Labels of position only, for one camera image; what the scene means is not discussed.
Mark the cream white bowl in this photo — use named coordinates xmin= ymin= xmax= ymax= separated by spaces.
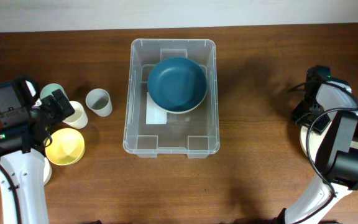
xmin=300 ymin=123 xmax=358 ymax=162

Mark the cream cup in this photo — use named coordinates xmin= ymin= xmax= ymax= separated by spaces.
xmin=63 ymin=101 xmax=88 ymax=129

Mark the beige bowl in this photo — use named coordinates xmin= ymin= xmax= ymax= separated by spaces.
xmin=153 ymin=94 xmax=206 ymax=114

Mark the dark blue bowl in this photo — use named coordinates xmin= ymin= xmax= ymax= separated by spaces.
xmin=147 ymin=57 xmax=208 ymax=111

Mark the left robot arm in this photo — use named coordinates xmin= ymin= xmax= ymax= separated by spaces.
xmin=0 ymin=86 xmax=74 ymax=223

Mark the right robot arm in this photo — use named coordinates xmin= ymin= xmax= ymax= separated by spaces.
xmin=278 ymin=81 xmax=358 ymax=223

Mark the mint green cup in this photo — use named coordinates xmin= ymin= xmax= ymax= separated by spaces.
xmin=40 ymin=83 xmax=68 ymax=100

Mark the yellow small bowl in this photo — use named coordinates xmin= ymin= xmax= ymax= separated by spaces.
xmin=45 ymin=128 xmax=85 ymax=166

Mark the grey white cup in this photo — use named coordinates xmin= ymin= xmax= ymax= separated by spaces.
xmin=85 ymin=88 xmax=112 ymax=117

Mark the white small bowl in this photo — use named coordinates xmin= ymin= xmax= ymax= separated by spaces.
xmin=44 ymin=157 xmax=52 ymax=185

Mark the clear plastic storage bin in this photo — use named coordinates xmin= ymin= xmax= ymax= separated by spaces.
xmin=123 ymin=39 xmax=220 ymax=158

